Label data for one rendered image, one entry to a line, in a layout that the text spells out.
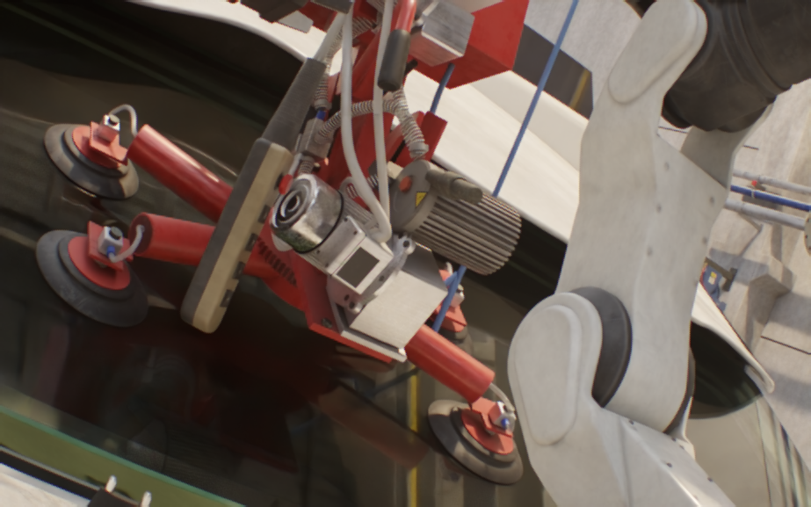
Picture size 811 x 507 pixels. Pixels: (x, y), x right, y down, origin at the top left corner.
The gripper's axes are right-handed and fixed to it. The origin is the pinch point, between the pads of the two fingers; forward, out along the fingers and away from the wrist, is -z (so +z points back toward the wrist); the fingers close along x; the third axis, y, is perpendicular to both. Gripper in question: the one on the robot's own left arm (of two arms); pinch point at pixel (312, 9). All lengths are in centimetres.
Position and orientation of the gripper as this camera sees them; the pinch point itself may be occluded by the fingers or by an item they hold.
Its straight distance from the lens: 173.0
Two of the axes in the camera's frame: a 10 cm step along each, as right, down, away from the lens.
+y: 2.7, -9.2, 3.0
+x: 5.5, -1.1, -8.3
